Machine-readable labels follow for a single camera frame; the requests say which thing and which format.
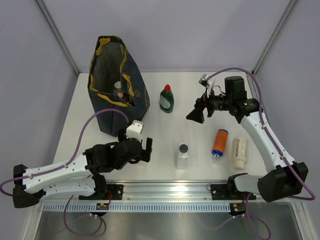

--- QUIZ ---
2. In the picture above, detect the pale green cylindrical bottle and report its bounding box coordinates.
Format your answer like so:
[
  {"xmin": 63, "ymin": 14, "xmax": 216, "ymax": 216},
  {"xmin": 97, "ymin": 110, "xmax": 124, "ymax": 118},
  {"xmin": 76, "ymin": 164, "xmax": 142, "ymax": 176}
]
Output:
[{"xmin": 114, "ymin": 81, "xmax": 124, "ymax": 94}]

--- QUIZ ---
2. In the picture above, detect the aluminium mounting rail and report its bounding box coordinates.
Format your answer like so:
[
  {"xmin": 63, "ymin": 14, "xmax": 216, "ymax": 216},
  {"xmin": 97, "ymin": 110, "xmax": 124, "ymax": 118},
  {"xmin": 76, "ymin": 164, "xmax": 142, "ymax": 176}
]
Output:
[{"xmin": 33, "ymin": 181, "xmax": 305, "ymax": 203}]

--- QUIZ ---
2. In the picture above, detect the clear bottle black cap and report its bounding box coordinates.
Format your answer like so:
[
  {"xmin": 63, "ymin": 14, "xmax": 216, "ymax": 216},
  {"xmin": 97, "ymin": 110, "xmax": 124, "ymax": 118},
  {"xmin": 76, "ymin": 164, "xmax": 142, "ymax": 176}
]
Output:
[{"xmin": 176, "ymin": 142, "xmax": 189, "ymax": 170}]

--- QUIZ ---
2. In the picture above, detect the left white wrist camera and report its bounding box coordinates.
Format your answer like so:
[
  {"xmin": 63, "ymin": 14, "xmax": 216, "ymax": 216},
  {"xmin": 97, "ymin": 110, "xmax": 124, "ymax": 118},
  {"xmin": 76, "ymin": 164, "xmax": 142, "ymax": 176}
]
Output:
[{"xmin": 125, "ymin": 120, "xmax": 144, "ymax": 142}]

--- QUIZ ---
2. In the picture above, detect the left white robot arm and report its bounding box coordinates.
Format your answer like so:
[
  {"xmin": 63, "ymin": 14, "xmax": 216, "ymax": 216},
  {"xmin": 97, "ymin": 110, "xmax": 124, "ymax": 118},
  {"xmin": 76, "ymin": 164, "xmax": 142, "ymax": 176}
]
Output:
[{"xmin": 12, "ymin": 130, "xmax": 153, "ymax": 209}]

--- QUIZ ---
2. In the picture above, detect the slotted grey cable duct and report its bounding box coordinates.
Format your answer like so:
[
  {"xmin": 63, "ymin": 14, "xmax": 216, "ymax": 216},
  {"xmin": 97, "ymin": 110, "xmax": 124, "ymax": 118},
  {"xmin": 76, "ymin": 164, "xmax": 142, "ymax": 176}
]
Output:
[{"xmin": 43, "ymin": 202, "xmax": 231, "ymax": 213}]

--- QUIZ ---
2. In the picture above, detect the peach baby oil bottle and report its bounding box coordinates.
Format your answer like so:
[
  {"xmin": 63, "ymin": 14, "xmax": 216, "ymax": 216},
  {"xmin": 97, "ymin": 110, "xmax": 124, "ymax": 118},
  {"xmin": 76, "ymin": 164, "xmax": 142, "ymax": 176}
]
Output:
[{"xmin": 117, "ymin": 92, "xmax": 132, "ymax": 105}]

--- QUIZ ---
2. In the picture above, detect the cream Murrayle bottle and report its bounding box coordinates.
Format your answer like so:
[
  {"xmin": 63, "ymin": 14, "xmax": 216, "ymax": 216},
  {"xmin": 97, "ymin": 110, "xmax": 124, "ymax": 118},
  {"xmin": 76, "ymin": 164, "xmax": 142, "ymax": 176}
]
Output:
[{"xmin": 232, "ymin": 137, "xmax": 248, "ymax": 170}]

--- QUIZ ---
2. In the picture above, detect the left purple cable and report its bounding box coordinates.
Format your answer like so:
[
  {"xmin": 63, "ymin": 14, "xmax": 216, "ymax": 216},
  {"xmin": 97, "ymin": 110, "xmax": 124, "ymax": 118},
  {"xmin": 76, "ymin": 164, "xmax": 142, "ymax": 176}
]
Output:
[{"xmin": 0, "ymin": 108, "xmax": 130, "ymax": 237}]

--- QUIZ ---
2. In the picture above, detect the green dish soap bottle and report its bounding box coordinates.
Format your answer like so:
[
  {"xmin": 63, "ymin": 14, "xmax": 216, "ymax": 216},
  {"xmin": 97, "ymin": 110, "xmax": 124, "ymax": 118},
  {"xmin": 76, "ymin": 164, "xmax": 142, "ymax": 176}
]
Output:
[{"xmin": 159, "ymin": 84, "xmax": 174, "ymax": 114}]

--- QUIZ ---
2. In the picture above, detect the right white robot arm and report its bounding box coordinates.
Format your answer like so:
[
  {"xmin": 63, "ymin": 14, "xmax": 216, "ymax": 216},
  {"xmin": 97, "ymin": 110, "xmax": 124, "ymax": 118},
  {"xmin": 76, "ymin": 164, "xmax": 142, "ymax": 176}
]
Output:
[{"xmin": 139, "ymin": 73, "xmax": 308, "ymax": 202}]

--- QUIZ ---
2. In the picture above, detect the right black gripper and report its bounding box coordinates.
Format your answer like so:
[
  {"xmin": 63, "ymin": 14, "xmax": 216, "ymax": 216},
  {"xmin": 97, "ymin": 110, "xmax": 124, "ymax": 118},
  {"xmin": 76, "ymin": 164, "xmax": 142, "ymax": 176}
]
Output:
[{"xmin": 186, "ymin": 86, "xmax": 233, "ymax": 124}]

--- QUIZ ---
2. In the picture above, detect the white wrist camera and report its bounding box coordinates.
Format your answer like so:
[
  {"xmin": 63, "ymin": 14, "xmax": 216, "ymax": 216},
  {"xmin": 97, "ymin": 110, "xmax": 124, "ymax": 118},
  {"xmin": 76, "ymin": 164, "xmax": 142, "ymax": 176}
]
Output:
[
  {"xmin": 125, "ymin": 120, "xmax": 144, "ymax": 142},
  {"xmin": 198, "ymin": 74, "xmax": 215, "ymax": 95}
]

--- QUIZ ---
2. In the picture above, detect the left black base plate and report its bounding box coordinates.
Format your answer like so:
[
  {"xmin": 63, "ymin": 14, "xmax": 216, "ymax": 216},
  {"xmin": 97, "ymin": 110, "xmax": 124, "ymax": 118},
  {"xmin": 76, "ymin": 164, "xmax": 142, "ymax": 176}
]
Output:
[{"xmin": 78, "ymin": 184, "xmax": 124, "ymax": 201}]

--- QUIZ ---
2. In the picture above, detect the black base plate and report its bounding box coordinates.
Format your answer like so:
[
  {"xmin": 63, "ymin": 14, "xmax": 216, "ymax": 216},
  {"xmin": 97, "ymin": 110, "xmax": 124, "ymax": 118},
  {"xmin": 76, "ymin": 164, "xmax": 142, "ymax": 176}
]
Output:
[
  {"xmin": 209, "ymin": 183, "xmax": 249, "ymax": 201},
  {"xmin": 78, "ymin": 184, "xmax": 124, "ymax": 201}
]

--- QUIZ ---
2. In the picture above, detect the dark blue canvas bag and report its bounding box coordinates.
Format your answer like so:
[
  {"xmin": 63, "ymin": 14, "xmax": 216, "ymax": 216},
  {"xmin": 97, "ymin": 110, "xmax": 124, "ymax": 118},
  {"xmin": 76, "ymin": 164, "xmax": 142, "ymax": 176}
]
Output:
[{"xmin": 87, "ymin": 35, "xmax": 150, "ymax": 137}]

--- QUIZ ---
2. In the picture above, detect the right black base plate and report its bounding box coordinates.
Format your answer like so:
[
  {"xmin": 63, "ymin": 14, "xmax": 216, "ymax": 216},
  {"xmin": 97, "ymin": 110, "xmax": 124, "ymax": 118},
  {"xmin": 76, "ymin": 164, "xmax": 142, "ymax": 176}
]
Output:
[{"xmin": 209, "ymin": 183, "xmax": 249, "ymax": 201}]

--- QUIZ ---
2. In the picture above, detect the orange blue tube bottle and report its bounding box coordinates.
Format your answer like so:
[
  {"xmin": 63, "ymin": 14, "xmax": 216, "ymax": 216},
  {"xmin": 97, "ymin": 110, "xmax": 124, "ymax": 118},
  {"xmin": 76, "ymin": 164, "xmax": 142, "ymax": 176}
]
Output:
[{"xmin": 211, "ymin": 129, "xmax": 229, "ymax": 160}]

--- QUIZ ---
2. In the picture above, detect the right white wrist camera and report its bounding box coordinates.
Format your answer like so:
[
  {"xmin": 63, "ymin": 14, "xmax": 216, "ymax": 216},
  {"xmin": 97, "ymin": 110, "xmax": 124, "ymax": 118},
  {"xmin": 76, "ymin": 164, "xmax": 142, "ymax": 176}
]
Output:
[{"xmin": 198, "ymin": 74, "xmax": 215, "ymax": 95}]

